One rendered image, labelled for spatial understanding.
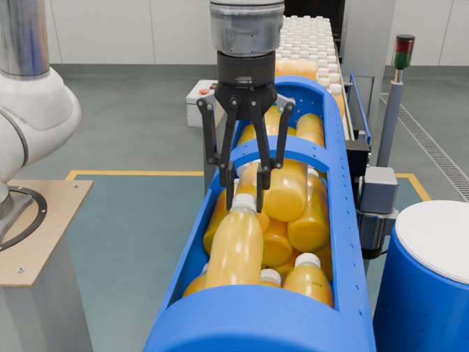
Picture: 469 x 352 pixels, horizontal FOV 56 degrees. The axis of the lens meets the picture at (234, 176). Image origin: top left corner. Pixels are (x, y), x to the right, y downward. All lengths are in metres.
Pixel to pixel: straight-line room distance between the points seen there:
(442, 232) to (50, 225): 0.82
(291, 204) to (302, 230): 0.05
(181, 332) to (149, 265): 1.98
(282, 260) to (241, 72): 0.38
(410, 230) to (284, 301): 0.53
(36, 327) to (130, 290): 1.25
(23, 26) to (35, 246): 0.44
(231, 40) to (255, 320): 0.31
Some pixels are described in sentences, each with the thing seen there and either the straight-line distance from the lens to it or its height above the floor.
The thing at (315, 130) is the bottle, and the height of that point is 1.14.
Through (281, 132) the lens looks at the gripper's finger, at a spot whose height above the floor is 1.33.
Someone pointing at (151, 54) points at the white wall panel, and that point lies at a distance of 5.63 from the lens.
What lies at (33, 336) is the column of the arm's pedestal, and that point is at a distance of 1.12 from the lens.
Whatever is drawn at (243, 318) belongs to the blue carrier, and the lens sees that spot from 0.45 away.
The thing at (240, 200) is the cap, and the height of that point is 1.22.
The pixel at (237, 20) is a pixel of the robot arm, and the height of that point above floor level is 1.48.
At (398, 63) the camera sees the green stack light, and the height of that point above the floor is 1.17.
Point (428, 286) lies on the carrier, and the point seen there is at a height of 0.99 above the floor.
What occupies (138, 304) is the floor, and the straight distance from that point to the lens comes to 2.25.
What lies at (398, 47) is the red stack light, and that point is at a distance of 1.64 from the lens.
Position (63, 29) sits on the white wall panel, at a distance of 5.86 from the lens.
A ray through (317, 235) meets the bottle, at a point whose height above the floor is 1.11.
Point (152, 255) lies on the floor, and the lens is 2.51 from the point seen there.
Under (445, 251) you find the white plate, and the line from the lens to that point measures 0.94.
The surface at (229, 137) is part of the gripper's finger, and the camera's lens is 0.61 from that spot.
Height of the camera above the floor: 1.56
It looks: 29 degrees down
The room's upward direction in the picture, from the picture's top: straight up
